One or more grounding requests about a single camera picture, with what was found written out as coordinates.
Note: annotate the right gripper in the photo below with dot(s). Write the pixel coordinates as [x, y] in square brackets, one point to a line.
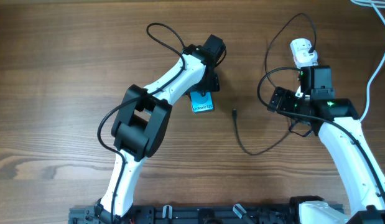
[287, 96]

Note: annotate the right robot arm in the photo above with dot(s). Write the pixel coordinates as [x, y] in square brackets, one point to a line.
[335, 121]

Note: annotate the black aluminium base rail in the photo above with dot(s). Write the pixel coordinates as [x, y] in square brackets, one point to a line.
[277, 213]

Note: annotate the white charger adapter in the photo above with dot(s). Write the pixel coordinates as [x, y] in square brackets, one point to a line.
[303, 58]

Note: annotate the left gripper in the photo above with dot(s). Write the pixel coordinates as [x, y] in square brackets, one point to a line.
[213, 84]

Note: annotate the smartphone with cyan screen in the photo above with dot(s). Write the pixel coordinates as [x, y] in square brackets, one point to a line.
[201, 103]

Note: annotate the white power strip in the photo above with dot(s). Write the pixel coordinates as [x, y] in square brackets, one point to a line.
[300, 44]

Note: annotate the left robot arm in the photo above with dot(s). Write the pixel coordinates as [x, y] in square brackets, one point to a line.
[142, 119]

